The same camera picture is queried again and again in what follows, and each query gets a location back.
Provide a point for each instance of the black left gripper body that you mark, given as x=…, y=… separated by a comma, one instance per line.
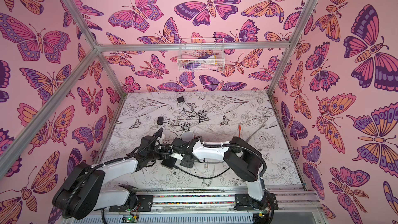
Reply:
x=153, y=156

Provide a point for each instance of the black network switch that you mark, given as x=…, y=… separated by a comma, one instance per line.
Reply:
x=169, y=163

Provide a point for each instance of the black power adapter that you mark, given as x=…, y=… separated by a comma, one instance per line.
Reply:
x=192, y=111
x=176, y=126

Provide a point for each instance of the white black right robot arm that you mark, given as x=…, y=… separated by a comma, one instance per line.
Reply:
x=243, y=159

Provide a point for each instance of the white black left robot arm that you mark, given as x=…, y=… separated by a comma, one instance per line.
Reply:
x=85, y=190

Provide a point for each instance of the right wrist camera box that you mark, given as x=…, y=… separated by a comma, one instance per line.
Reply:
x=177, y=156

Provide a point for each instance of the white network switch box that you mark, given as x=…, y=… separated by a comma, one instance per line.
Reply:
x=187, y=136

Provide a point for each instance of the white wire basket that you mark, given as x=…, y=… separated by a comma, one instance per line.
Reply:
x=201, y=54

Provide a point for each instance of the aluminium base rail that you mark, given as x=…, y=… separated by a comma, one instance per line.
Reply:
x=227, y=206

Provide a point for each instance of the aluminium frame post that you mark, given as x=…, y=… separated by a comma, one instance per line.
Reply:
x=87, y=34

